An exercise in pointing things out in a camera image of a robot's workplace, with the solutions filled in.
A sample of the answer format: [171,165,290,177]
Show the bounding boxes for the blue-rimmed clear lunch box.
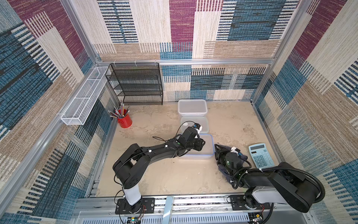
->
[180,134,214,160]

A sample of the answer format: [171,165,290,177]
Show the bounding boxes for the grey cleaning cloth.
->
[214,144,248,183]

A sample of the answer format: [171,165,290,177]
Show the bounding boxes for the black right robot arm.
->
[214,143,325,213]

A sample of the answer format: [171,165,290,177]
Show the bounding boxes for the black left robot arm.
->
[112,123,205,207]

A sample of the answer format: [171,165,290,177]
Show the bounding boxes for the green-rimmed lunch box lid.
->
[179,116,209,134]

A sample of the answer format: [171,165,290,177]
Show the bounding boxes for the clear far lunch box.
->
[178,99,208,117]

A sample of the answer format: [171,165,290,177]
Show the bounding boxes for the light blue calculator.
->
[249,143,275,169]

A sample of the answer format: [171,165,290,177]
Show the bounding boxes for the red pencil cup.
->
[116,115,132,128]

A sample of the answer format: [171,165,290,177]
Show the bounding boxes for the black mesh shelf rack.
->
[106,63,164,105]

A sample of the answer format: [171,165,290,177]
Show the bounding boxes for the pens in red cup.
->
[107,103,130,119]

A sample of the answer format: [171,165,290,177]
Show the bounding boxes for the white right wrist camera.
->
[230,147,242,157]

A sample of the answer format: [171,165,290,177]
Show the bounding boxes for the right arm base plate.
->
[227,195,271,211]

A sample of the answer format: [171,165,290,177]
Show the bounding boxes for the aluminium front rail frame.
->
[70,193,319,224]

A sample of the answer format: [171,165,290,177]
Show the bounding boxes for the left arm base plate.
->
[115,197,155,215]

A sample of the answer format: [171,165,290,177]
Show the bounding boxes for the white wire wall basket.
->
[61,67,108,126]

